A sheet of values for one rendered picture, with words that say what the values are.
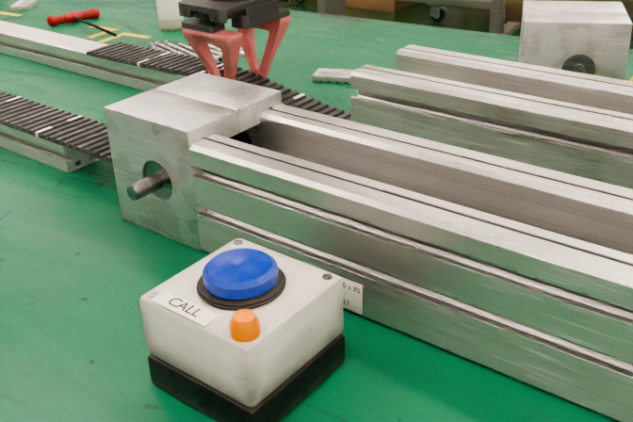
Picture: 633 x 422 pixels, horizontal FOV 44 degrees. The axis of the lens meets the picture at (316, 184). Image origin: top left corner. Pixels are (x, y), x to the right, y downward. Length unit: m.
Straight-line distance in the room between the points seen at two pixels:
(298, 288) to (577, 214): 0.17
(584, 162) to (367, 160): 0.16
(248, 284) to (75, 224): 0.27
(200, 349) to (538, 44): 0.51
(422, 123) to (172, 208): 0.21
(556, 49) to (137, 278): 0.47
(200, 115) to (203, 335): 0.21
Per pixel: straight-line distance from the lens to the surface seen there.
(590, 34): 0.81
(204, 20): 0.81
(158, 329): 0.43
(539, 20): 0.80
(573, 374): 0.44
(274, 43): 0.83
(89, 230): 0.63
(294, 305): 0.41
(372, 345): 0.48
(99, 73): 0.99
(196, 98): 0.60
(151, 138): 0.57
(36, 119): 0.78
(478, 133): 0.62
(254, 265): 0.42
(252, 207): 0.52
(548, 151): 0.60
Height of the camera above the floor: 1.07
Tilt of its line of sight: 26 degrees down
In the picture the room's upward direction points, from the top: 2 degrees counter-clockwise
